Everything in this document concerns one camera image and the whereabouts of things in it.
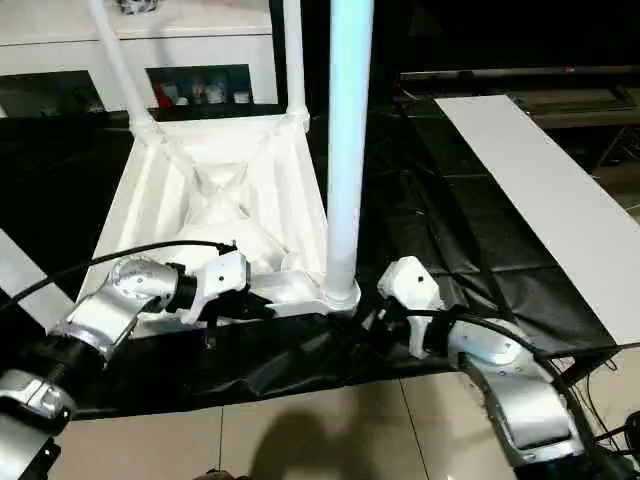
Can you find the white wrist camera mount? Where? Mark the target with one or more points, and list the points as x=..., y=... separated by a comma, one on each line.
x=220, y=275
x=415, y=285

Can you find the black work mat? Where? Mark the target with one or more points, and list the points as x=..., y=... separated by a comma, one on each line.
x=450, y=225

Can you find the small grey object on cabinet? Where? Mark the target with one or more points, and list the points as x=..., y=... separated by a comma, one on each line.
x=135, y=5

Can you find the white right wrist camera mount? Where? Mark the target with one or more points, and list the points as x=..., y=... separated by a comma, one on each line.
x=415, y=285

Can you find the white plastic table top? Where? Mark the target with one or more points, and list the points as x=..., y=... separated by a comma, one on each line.
x=225, y=200

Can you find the white cabinet with glass doors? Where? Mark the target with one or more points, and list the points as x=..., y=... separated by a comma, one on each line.
x=200, y=45

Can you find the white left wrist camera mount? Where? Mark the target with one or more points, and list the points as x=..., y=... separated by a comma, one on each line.
x=220, y=275

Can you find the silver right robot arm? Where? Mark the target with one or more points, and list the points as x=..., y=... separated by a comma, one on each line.
x=520, y=390

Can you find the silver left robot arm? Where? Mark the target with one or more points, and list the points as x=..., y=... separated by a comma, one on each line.
x=115, y=295

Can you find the white flat board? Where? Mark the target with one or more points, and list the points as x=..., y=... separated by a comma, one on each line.
x=540, y=175

